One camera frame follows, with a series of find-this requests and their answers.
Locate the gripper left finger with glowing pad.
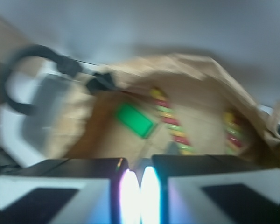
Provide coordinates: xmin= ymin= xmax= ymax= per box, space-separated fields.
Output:
xmin=0 ymin=158 xmax=140 ymax=224

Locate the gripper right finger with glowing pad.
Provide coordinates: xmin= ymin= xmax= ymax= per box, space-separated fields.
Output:
xmin=140 ymin=155 xmax=280 ymax=224

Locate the gray plush animal toy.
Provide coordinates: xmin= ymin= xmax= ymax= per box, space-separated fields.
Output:
xmin=166 ymin=141 xmax=180 ymax=155

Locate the brown paper bag container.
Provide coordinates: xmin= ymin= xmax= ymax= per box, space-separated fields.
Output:
xmin=45 ymin=53 xmax=280 ymax=168

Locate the green rectangular block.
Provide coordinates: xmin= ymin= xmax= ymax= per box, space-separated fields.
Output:
xmin=115 ymin=102 xmax=156 ymax=139

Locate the dark gray toy faucet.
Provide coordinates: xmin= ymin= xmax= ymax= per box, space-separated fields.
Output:
xmin=0 ymin=44 xmax=119 ymax=116

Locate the gray toy sink basin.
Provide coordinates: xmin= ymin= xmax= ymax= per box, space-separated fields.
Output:
xmin=0 ymin=62 xmax=89 ymax=167

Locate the multicolour twisted rope toy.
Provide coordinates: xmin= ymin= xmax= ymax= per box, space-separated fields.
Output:
xmin=150 ymin=87 xmax=245 ymax=155

